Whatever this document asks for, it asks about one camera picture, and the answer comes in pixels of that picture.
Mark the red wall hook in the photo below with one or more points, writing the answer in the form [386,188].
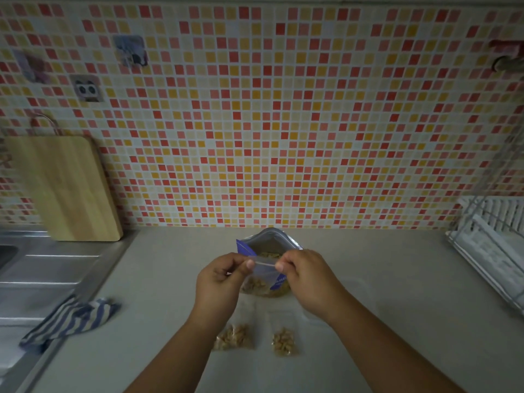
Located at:
[507,56]

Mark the white dish rack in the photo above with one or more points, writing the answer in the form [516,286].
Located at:
[491,241]

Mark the person's left hand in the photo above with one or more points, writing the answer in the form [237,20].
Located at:
[217,290]

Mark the grey cat wall hook sticker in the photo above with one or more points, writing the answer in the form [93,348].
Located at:
[131,51]

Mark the small clear plastic bag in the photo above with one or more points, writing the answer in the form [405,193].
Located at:
[233,337]
[283,341]
[264,278]

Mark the person's right forearm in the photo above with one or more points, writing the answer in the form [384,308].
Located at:
[393,347]

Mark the person's right hand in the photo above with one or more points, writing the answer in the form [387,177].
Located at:
[315,286]

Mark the wooden cutting board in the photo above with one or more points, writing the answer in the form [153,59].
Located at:
[69,188]

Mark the blue peanuts pouch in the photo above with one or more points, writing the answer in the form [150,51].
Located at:
[266,241]

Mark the stainless steel sink drainboard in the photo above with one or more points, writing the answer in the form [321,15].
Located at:
[45,274]

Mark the panda wall hook sticker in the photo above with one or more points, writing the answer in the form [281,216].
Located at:
[87,89]

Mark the blue striped dish cloth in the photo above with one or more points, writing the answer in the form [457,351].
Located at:
[69,321]

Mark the person's left forearm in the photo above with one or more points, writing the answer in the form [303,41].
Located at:
[176,356]

